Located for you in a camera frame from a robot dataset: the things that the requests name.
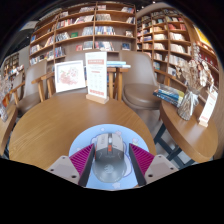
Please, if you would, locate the round light blue mouse pad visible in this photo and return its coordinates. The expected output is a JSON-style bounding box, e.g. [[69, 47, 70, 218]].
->
[[68, 123, 150, 191]]

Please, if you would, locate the white sign on wooden stand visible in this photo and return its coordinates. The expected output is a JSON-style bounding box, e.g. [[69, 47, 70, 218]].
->
[[84, 51, 110, 105]]

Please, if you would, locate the glass vase with pale flowers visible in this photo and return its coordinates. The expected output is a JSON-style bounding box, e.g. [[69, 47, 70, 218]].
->
[[174, 49, 214, 122]]

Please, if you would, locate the small distant wooden bookshelf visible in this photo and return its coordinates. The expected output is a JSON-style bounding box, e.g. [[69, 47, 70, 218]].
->
[[1, 51, 20, 76]]

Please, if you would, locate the brown padded wooden armchair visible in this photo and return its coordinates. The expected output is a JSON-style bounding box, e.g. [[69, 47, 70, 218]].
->
[[114, 49, 164, 111], [8, 59, 48, 116], [46, 49, 118, 101]]

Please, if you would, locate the wide wooden bookshelf with books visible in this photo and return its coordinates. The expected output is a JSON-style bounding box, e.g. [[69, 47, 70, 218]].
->
[[28, 1, 138, 66]]

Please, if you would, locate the light blue book stack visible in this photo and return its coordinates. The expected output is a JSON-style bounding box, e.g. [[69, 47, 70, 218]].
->
[[106, 60, 132, 69]]

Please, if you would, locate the curved wooden bookshelf with books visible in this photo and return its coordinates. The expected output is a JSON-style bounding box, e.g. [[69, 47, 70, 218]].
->
[[135, 8, 224, 101]]

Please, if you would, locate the white hanging ceiling panel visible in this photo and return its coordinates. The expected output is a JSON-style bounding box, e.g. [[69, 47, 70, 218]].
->
[[19, 20, 38, 33]]

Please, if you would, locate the stack of dark books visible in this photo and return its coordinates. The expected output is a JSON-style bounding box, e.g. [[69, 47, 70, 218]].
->
[[152, 83, 185, 108]]

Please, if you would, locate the grey computer mouse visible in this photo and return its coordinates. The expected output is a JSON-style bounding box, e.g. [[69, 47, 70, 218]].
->
[[91, 132, 129, 184]]

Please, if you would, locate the white framed floral picture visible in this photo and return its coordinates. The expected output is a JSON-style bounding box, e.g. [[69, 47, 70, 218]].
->
[[54, 59, 87, 94]]

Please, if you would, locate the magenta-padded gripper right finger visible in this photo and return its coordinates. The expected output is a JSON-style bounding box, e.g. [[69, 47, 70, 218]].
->
[[128, 143, 179, 187]]

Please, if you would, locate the small white table sign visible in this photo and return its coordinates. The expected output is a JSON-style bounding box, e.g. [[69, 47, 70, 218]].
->
[[198, 89, 219, 128]]

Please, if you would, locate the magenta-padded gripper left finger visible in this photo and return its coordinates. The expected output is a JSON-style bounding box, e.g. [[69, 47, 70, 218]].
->
[[45, 143, 97, 188]]

